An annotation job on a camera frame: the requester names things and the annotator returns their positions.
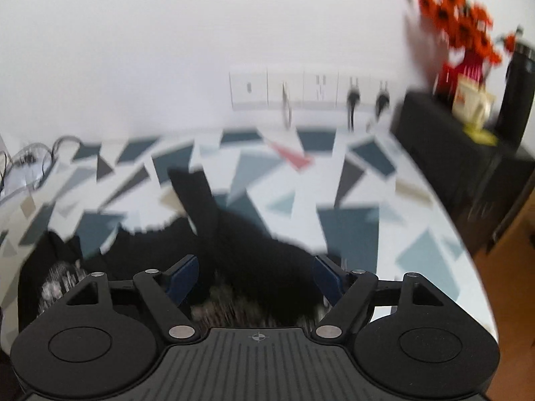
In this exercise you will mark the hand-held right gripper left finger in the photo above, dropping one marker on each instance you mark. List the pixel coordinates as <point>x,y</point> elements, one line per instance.
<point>184,277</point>

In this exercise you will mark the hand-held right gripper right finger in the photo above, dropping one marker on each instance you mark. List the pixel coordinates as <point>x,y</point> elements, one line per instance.
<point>328,277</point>

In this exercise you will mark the black sock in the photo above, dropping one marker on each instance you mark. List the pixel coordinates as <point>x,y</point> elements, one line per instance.
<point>250,259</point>

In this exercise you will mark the geometric printed table cloth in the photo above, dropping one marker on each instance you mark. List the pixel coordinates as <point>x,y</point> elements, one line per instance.
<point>376,200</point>

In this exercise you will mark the black cabinet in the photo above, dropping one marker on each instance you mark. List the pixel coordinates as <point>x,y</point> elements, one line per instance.
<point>451,150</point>

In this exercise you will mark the white empty socket plate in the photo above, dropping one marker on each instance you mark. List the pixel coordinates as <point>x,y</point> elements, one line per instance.
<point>320,87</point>

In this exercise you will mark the yellow coaster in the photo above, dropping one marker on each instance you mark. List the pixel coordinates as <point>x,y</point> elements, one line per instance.
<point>482,135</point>

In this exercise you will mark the white mug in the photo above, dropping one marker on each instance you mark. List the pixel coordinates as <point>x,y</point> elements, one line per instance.
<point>472,102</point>

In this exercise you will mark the red vase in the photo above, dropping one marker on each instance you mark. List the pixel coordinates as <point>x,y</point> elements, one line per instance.
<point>464,69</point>

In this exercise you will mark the black thermos bottle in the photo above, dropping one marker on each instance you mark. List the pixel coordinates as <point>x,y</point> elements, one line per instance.
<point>518,92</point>

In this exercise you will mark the orange artificial flowers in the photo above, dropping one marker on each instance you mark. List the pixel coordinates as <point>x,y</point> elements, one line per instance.
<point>455,12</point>

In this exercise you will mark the white network wall plate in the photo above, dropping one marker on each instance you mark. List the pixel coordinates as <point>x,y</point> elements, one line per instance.
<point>276,87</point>

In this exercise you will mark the white coaxial wall plate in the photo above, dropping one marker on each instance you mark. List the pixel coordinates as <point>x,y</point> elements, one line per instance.
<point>248,88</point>

